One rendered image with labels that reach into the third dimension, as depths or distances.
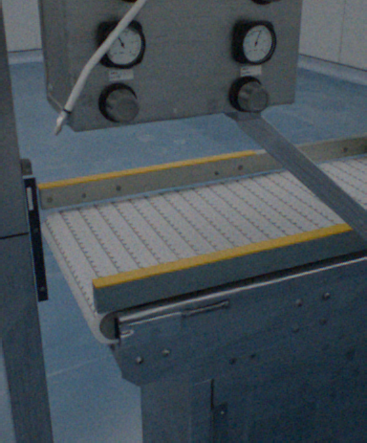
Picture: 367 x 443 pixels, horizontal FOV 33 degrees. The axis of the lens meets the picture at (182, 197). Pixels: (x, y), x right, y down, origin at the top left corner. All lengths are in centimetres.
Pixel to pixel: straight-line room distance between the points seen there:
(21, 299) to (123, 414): 85
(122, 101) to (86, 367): 146
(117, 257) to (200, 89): 28
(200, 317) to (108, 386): 115
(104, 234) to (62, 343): 122
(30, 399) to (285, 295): 49
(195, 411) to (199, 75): 47
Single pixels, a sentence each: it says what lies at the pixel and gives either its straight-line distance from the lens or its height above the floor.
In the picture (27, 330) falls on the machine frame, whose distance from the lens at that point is 99.
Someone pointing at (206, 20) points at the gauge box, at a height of 112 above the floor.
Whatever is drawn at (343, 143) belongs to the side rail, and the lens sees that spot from 107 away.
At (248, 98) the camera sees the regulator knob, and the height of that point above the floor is 106.
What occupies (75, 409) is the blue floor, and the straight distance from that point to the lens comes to 178.
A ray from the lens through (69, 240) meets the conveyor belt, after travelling 81.
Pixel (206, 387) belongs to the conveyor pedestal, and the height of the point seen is 65.
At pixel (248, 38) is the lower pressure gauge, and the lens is 56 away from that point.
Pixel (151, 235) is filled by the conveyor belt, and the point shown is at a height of 83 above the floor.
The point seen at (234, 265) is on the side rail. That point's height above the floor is 85.
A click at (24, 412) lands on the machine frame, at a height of 48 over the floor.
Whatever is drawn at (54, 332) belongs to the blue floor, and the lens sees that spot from 206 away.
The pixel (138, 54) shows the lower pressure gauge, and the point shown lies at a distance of 51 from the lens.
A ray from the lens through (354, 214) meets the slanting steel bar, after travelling 68.
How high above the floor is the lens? 120
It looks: 24 degrees down
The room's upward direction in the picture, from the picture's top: straight up
